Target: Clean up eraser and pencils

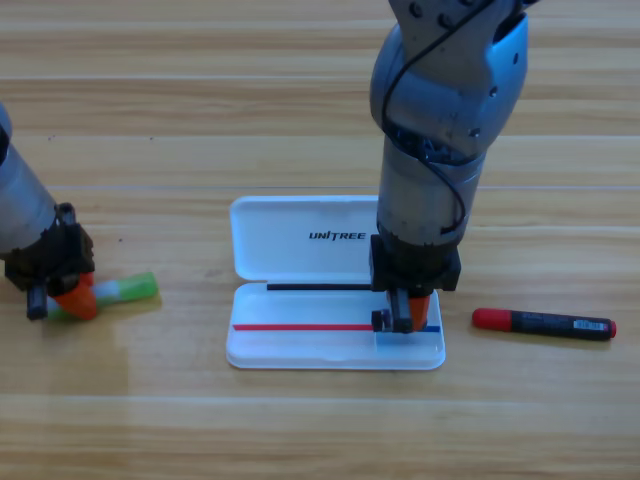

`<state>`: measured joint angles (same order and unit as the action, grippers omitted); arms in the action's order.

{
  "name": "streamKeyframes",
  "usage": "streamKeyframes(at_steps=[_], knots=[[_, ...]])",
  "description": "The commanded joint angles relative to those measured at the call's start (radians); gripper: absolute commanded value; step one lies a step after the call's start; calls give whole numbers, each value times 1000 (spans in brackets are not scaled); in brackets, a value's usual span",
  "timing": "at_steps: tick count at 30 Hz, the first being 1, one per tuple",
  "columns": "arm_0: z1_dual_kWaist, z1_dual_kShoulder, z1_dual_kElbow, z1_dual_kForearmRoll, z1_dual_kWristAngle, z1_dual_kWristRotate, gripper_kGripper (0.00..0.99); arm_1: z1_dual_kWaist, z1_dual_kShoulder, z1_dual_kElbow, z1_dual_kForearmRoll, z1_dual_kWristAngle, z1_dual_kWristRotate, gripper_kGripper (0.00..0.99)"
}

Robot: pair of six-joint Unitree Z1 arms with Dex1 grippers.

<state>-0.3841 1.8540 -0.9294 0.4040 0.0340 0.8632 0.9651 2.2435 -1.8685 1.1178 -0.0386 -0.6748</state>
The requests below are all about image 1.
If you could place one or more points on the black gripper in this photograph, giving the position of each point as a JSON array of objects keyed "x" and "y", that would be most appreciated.
[
  {"x": 57, "y": 250},
  {"x": 415, "y": 267}
]

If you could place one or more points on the white Unitree pencil case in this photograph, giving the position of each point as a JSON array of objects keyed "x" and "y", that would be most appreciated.
[{"x": 300, "y": 305}]

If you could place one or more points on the red and black marker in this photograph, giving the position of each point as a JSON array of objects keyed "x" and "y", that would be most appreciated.
[{"x": 505, "y": 320}]

